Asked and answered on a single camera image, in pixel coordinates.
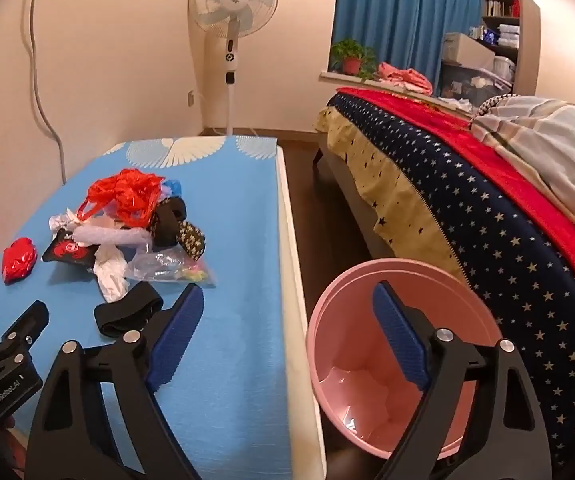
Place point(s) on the white plastic bag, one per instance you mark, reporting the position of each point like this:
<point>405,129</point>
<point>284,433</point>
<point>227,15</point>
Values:
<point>110,275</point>

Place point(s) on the black white checked cloth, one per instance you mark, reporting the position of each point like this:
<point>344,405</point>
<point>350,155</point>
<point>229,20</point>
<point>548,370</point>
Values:
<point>492,104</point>

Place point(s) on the red blanket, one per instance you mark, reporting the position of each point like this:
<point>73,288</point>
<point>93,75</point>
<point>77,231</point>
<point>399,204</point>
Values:
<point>447,130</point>

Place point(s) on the pink clothes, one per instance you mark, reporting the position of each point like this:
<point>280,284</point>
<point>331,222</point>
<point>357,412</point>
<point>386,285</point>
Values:
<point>407,77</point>

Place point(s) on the black snack packet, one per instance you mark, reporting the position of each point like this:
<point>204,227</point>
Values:
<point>70,251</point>

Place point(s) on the bed frame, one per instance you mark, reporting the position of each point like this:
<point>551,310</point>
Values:
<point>355,210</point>

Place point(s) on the yellow star bed sheet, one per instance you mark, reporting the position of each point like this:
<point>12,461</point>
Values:
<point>367,160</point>

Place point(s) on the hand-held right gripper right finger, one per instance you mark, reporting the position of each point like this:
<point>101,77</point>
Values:
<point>397,335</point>

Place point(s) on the potted green plant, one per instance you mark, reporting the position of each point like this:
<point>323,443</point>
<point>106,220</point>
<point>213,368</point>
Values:
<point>351,65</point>

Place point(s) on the white table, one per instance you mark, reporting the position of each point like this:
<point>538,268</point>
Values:
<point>300,360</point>

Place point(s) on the grey-white wrapper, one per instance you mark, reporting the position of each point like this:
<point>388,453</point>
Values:
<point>65,222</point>

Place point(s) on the red mesh plastic bag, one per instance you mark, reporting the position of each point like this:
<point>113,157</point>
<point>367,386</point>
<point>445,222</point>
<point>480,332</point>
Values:
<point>127,195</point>

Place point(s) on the white wall socket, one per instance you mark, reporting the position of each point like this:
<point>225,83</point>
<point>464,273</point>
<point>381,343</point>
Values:
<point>192,98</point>

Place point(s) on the pink plastic bin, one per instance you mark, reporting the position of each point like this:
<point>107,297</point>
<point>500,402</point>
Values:
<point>352,375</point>

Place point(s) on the folded white towels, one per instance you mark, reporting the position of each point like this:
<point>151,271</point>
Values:
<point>509,35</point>

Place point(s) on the clear bag with colourful bits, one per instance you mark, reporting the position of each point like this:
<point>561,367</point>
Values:
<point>167,265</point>

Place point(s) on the black star-print cloth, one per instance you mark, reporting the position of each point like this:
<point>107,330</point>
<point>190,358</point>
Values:
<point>191,237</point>

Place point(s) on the row of books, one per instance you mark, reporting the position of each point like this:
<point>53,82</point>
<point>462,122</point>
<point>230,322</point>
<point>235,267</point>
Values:
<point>496,8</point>

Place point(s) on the clear bubble wrap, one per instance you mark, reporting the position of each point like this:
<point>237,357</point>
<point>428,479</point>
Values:
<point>112,235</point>

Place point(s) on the cardboard box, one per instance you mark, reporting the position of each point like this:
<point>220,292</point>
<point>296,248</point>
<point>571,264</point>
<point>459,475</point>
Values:
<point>467,47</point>

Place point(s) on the navy star blanket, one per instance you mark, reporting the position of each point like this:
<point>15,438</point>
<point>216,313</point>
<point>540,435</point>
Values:
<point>492,240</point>

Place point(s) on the wooden bookshelf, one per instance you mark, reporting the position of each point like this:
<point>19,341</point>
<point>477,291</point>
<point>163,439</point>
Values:
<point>512,20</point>

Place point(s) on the blue curtain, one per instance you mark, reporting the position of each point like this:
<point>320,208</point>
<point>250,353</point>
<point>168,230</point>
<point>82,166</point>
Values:
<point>407,20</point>

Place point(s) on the blue tablecloth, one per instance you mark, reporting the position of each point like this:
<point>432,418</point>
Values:
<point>237,310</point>

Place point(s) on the small red plastic bag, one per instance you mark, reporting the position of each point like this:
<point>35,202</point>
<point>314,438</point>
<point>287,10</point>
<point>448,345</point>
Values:
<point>18,260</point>

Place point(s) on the plaid quilt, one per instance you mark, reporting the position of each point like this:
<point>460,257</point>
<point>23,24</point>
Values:
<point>542,145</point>

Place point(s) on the clear storage box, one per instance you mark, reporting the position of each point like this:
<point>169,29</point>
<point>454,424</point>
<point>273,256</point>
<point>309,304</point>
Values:
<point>467,80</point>

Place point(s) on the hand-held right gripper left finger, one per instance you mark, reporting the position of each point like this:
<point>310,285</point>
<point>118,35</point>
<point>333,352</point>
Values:
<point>180,332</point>

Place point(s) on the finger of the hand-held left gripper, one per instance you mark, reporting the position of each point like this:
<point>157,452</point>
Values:
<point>25,322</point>

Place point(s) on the white window sill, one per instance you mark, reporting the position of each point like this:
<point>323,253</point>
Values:
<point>342,76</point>

